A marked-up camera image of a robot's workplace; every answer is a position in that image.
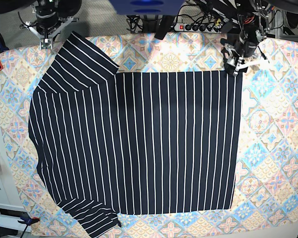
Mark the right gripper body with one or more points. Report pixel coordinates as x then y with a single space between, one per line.
48 26

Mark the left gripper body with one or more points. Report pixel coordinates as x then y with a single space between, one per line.
237 46

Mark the navy white striped T-shirt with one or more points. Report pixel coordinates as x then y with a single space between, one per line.
133 143

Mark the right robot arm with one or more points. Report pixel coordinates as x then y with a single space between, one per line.
63 8

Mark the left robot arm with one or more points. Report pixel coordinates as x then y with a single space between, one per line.
253 20

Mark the white power strip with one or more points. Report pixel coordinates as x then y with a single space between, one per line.
197 27

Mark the patterned tile tablecloth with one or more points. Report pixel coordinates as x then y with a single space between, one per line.
266 193

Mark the orange black clamp bottom left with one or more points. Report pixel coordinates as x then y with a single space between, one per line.
28 221

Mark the white box bottom left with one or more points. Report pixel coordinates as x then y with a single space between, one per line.
10 215

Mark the black support post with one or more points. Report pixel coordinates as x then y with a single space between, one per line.
164 27

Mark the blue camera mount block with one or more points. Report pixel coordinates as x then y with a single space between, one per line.
157 7

